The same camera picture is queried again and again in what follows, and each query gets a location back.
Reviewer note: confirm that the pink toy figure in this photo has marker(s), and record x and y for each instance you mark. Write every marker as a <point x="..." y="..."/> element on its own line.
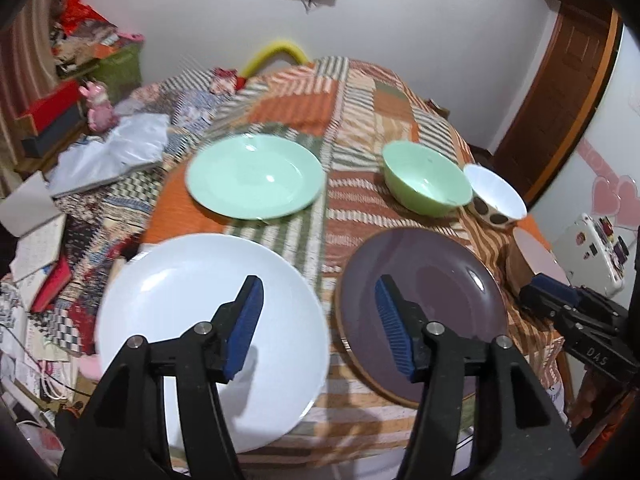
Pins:
<point x="100" y="107"/>

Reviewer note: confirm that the striped brown curtain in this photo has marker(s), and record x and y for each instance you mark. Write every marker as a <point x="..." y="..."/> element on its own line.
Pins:
<point x="20" y="60"/>

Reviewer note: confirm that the dark grey box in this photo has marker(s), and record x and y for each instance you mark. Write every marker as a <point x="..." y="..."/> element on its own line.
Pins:
<point x="55" y="132"/>

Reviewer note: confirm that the green box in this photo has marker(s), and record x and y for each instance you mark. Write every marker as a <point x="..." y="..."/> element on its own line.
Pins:
<point x="120" y="72"/>

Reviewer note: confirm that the white paper sheet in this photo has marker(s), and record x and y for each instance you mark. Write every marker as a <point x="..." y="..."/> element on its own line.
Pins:
<point x="30" y="205"/>

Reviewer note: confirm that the purple plate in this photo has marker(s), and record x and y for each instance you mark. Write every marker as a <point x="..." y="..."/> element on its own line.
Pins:
<point x="440" y="280"/>

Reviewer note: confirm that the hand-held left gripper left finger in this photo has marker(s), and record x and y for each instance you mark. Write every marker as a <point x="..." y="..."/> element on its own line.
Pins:
<point x="245" y="320"/>

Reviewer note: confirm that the white bowl with dark spots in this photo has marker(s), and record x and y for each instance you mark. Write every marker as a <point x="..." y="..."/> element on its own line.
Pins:
<point x="495" y="195"/>

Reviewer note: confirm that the round pink-topped box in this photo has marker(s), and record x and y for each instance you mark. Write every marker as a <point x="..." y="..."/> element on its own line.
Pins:
<point x="537" y="255"/>

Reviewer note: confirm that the red book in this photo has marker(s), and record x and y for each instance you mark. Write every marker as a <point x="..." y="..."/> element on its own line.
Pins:
<point x="52" y="285"/>

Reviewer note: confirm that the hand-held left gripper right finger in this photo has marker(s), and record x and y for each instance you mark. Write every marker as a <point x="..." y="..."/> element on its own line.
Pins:
<point x="392" y="325"/>

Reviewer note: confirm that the white case with stickers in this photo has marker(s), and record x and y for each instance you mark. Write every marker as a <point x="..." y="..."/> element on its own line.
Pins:
<point x="592" y="252"/>

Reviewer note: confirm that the yellow foam tube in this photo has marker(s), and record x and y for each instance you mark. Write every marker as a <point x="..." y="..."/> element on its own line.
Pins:
<point x="272" y="52"/>

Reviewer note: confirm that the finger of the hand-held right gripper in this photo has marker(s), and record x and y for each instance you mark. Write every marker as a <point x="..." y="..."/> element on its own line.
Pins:
<point x="560" y="317"/>
<point x="552" y="284"/>

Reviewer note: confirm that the red plastic bag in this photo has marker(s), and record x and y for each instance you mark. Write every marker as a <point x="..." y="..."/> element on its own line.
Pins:
<point x="80" y="10"/>

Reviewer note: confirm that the striped patchwork blanket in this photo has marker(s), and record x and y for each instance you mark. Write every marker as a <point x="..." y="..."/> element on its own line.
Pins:
<point x="350" y="205"/>

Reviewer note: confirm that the green plate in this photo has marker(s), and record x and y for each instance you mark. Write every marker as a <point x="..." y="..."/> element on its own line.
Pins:
<point x="255" y="175"/>

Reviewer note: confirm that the red box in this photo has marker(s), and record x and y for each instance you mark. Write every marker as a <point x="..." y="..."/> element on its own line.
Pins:
<point x="47" y="105"/>

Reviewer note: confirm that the green bowl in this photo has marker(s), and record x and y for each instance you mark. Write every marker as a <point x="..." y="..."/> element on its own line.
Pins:
<point x="425" y="180"/>

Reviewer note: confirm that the white plate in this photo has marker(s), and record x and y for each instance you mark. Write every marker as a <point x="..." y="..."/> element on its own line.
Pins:
<point x="175" y="300"/>

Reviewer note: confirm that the red patterned pouch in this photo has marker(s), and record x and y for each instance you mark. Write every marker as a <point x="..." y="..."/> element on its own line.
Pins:
<point x="223" y="80"/>

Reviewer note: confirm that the grey plastic bag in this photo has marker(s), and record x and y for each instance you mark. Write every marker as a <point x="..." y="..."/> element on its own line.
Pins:
<point x="115" y="150"/>

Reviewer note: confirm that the brown wooden door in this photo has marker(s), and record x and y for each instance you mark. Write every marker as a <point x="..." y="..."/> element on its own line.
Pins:
<point x="560" y="95"/>

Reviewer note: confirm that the red-brown wooden chair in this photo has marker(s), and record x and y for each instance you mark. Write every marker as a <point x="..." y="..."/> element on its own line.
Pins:
<point x="595" y="400"/>

